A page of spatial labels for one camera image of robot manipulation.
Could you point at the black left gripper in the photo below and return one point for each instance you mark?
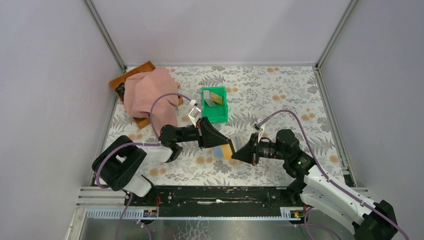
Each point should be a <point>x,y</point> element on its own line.
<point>201,132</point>

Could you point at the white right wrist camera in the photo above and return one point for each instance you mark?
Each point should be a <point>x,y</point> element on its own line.
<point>259,128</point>

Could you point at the gold VIP card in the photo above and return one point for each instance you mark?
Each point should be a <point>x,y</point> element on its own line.
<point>216,98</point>

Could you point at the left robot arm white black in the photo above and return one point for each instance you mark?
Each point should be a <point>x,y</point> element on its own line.
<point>116,168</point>

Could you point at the green plastic bin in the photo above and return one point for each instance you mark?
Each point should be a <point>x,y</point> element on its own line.
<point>220,112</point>

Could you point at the beige card holder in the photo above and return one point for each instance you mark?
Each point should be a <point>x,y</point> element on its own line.
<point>237,142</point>

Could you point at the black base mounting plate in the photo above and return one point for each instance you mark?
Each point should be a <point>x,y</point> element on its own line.
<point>218,198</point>

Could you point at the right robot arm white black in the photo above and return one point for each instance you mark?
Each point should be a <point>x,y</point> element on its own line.
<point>362,216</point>

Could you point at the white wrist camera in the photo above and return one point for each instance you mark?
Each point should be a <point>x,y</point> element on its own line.
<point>195,114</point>
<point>259,128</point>

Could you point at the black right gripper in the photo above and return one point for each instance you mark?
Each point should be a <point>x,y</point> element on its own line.
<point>255,152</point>

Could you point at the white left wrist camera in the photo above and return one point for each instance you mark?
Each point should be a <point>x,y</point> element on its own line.
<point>195,114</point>

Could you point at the pink cloth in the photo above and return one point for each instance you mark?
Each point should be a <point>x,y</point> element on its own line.
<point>142,89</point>

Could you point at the brown wooden tray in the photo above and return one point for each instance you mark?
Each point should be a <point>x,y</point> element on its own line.
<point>118,86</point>

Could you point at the gold grey striped card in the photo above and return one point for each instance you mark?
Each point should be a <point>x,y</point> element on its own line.
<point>227,151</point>

